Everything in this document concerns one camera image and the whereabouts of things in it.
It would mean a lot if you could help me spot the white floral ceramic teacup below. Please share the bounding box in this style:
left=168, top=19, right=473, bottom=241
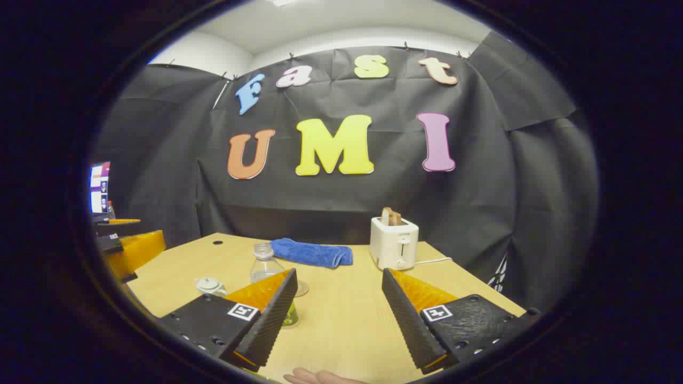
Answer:
left=195, top=277, right=228, bottom=298

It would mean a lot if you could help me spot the white toaster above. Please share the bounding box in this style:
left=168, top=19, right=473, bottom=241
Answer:
left=369, top=216, right=420, bottom=271

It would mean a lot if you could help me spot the black backdrop cloth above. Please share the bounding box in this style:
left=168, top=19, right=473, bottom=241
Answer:
left=93, top=31, right=599, bottom=315

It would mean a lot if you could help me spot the blue folded towel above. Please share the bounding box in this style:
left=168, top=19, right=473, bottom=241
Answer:
left=268, top=238, right=354, bottom=269

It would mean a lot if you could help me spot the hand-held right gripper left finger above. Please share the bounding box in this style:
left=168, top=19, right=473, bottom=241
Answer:
left=159, top=268, right=298, bottom=373

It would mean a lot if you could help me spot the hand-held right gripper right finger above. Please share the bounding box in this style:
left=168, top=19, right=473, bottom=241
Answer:
left=381, top=268, right=541, bottom=375

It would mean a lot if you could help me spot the clear green-label water bottle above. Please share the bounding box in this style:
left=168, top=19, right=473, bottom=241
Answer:
left=250, top=243, right=299, bottom=327

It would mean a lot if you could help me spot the computer monitor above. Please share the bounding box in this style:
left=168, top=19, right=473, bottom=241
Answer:
left=90, top=162, right=112, bottom=215

